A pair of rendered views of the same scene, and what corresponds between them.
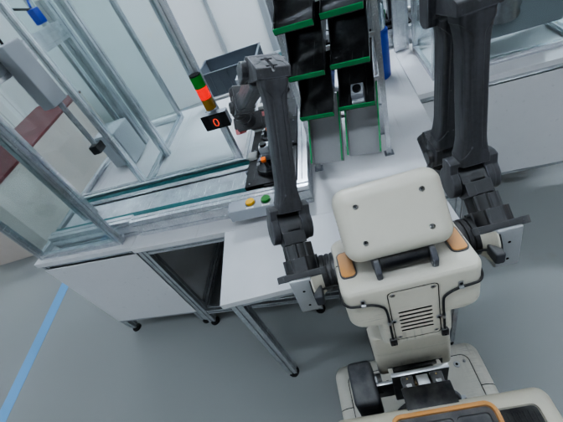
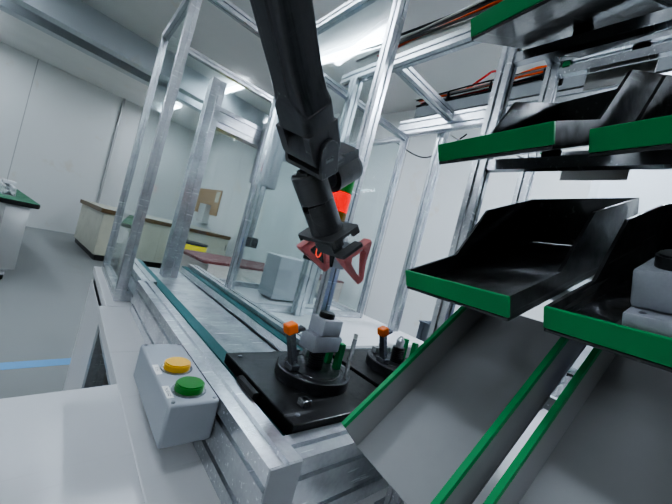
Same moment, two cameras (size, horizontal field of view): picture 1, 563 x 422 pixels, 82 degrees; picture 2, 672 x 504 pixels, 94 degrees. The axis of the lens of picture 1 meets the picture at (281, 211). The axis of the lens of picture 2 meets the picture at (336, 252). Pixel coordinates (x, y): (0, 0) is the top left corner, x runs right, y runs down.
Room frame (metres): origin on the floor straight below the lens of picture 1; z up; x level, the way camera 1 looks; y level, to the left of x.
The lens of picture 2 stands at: (0.73, -0.32, 1.21)
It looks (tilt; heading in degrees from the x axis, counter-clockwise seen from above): 0 degrees down; 29
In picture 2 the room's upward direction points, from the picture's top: 15 degrees clockwise
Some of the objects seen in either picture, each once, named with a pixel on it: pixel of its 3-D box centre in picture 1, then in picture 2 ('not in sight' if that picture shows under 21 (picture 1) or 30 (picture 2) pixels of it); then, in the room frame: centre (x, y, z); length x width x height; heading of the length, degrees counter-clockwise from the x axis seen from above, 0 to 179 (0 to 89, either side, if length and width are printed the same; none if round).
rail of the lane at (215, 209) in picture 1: (217, 208); (179, 348); (1.20, 0.26, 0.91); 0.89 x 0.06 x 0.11; 71
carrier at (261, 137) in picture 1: (271, 127); (398, 351); (1.49, -0.13, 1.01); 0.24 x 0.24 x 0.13; 71
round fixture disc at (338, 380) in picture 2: (271, 163); (312, 371); (1.25, -0.05, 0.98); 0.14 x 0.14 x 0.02
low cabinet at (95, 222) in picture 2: not in sight; (153, 238); (4.85, 6.59, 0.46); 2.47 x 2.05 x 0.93; 168
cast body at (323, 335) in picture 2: (265, 148); (327, 330); (1.26, -0.05, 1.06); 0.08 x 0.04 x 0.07; 161
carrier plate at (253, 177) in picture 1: (272, 167); (310, 381); (1.25, -0.05, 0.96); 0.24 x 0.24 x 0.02; 71
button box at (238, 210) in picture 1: (253, 207); (172, 385); (1.07, 0.11, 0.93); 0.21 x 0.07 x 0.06; 71
